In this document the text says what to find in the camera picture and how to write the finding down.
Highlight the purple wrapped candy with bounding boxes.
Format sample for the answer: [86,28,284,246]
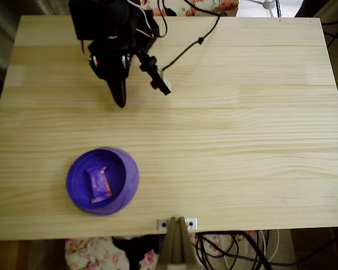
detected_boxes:
[86,166,113,204]

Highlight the purple plastic bowl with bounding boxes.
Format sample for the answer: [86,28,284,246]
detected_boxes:
[66,147,140,217]

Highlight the grey curtain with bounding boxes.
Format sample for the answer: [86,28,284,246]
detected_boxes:
[0,0,71,82]

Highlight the floral cloth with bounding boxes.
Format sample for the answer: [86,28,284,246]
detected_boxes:
[140,0,240,17]

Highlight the floral cushion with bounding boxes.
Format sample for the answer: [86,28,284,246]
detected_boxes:
[64,229,257,270]

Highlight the white stand base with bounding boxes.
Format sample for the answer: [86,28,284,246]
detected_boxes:
[247,0,281,11]

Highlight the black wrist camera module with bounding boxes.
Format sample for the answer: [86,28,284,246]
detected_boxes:
[136,47,172,97]

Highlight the white red servo wires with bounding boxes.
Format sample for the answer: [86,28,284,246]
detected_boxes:
[128,0,155,39]

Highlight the thin black looped cable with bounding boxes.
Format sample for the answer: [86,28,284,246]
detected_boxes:
[157,0,170,38]

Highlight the black camera cable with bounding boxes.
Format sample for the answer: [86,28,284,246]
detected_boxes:
[161,0,228,71]

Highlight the silver metal bracket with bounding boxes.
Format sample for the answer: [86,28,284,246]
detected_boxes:
[157,217,198,232]

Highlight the olive camera stand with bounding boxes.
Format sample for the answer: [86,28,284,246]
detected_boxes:
[157,215,200,270]

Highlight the thick black cable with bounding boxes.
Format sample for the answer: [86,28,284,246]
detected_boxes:
[230,230,274,270]

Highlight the white cable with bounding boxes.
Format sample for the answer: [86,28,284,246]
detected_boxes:
[224,229,281,270]

